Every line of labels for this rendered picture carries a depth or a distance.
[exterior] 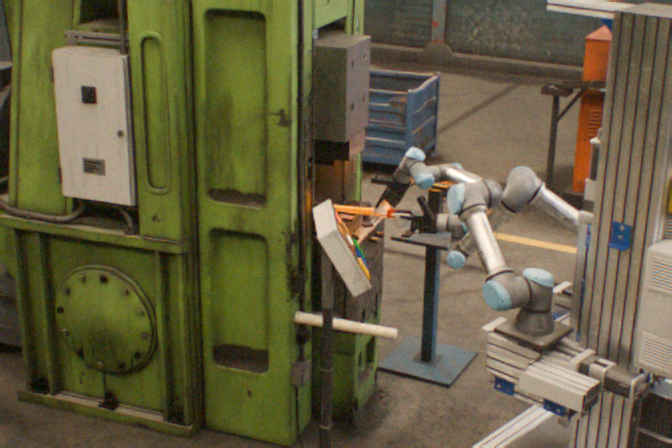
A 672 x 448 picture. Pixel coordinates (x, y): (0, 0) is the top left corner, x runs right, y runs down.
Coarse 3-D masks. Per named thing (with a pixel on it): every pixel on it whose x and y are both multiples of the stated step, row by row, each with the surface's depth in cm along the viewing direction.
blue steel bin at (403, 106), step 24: (384, 72) 884; (408, 72) 878; (384, 96) 817; (408, 96) 807; (432, 96) 866; (384, 120) 823; (408, 120) 813; (432, 120) 872; (384, 144) 829; (408, 144) 820; (432, 144) 881
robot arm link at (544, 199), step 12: (516, 168) 440; (528, 168) 441; (540, 180) 436; (540, 192) 434; (552, 192) 438; (540, 204) 436; (552, 204) 435; (564, 204) 436; (552, 216) 438; (564, 216) 435; (576, 216) 436; (576, 228) 436
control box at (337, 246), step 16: (320, 208) 416; (320, 224) 401; (336, 224) 395; (320, 240) 389; (336, 240) 390; (352, 240) 417; (336, 256) 392; (352, 256) 393; (352, 272) 395; (352, 288) 397; (368, 288) 398
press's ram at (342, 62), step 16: (320, 32) 454; (320, 48) 427; (336, 48) 424; (352, 48) 429; (368, 48) 448; (320, 64) 429; (336, 64) 427; (352, 64) 432; (368, 64) 451; (320, 80) 431; (336, 80) 429; (352, 80) 434; (368, 80) 454; (320, 96) 434; (336, 96) 431; (352, 96) 437; (368, 96) 457; (320, 112) 436; (336, 112) 434; (352, 112) 440; (368, 112) 461; (320, 128) 439; (336, 128) 436; (352, 128) 443
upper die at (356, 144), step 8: (360, 136) 454; (320, 144) 447; (328, 144) 445; (336, 144) 444; (344, 144) 443; (352, 144) 446; (360, 144) 456; (320, 152) 448; (328, 152) 447; (336, 152) 445; (344, 152) 444; (352, 152) 447; (344, 160) 445
